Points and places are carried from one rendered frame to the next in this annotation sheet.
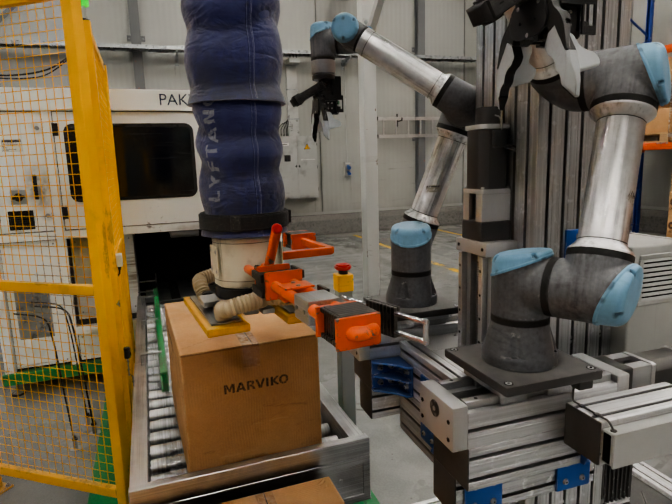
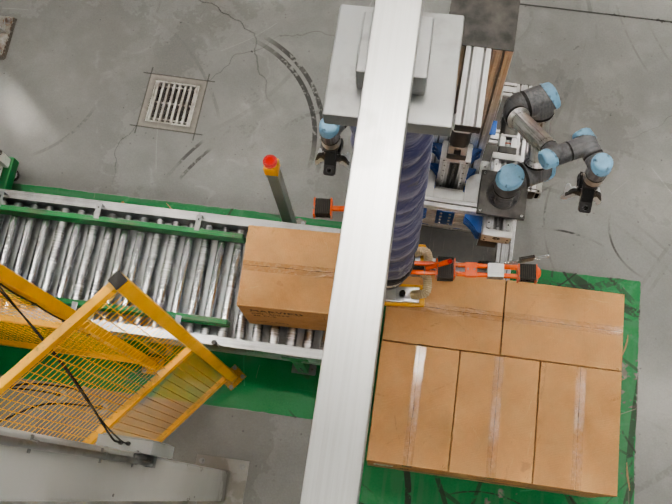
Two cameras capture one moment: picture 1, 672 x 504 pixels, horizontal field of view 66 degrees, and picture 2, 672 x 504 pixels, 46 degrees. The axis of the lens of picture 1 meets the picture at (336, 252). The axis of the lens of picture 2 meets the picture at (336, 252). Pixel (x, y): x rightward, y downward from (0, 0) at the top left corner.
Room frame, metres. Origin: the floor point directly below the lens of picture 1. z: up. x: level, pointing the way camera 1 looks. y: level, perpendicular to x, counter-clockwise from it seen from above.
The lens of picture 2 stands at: (0.91, 1.12, 4.50)
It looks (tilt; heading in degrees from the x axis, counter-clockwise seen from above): 72 degrees down; 308
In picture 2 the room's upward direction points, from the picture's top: 10 degrees counter-clockwise
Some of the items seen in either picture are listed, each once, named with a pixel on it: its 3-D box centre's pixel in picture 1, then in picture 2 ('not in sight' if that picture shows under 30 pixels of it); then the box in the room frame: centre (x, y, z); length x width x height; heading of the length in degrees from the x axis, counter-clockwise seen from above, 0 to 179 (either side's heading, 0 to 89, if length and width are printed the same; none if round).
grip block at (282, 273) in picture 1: (278, 281); (445, 268); (1.09, 0.13, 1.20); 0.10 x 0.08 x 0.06; 115
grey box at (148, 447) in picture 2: not in sight; (137, 445); (1.76, 1.36, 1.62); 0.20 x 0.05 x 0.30; 20
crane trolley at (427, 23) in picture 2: not in sight; (394, 55); (1.32, 0.23, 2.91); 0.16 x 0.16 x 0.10; 20
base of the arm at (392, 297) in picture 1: (411, 284); not in sight; (1.49, -0.22, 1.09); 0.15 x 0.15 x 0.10
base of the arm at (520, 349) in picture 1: (519, 335); (504, 190); (1.02, -0.37, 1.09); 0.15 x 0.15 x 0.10
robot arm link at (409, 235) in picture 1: (411, 245); not in sight; (1.50, -0.22, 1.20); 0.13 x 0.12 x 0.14; 168
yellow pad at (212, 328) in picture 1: (213, 306); (386, 293); (1.28, 0.32, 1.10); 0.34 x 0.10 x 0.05; 25
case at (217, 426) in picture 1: (236, 372); (308, 281); (1.69, 0.36, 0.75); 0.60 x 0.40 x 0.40; 22
